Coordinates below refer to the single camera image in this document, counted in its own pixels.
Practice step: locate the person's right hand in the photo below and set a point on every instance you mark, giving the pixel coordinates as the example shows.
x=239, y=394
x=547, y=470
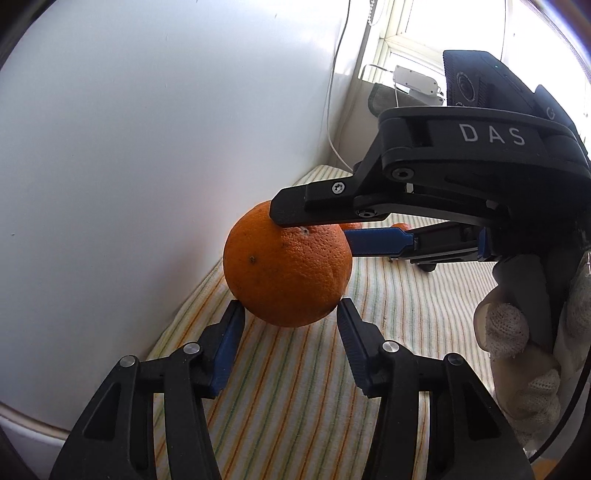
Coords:
x=521, y=332

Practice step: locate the grey sill cover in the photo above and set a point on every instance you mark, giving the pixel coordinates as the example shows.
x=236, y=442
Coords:
x=383, y=104

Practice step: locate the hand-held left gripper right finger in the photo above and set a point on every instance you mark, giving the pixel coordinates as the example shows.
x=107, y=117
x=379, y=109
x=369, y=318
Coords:
x=353, y=341

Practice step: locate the white power strip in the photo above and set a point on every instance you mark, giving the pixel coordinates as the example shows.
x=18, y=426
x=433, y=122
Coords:
x=418, y=82

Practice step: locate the striped table cloth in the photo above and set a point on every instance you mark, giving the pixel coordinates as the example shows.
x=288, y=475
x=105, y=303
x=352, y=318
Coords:
x=295, y=397

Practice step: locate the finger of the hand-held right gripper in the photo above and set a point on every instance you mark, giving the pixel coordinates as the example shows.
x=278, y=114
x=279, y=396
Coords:
x=378, y=242
x=318, y=203

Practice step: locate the small tangerine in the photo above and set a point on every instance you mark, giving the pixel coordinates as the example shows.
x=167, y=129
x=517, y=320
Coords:
x=352, y=226
x=400, y=226

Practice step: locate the white window frame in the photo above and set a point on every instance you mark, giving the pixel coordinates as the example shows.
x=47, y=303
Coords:
x=415, y=32

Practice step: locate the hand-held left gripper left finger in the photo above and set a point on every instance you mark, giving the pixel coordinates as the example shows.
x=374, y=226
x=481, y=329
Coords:
x=228, y=341

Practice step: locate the white panel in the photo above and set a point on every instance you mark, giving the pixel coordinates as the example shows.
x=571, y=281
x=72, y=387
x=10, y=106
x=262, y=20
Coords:
x=138, y=147

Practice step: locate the large orange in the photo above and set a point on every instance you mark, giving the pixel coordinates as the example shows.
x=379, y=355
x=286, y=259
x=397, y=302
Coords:
x=286, y=270

